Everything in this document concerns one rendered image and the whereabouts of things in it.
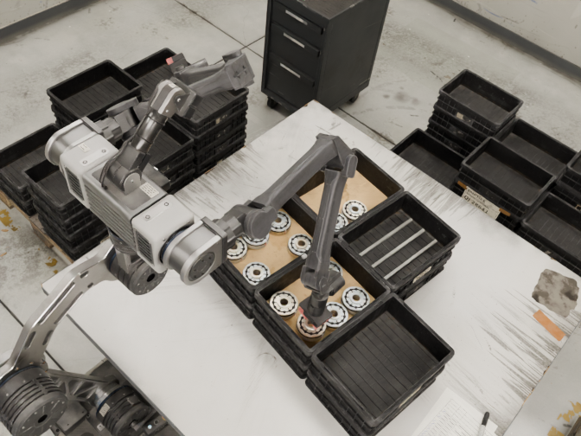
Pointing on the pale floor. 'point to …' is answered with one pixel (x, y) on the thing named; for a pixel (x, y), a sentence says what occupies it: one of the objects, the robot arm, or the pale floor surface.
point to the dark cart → (320, 50)
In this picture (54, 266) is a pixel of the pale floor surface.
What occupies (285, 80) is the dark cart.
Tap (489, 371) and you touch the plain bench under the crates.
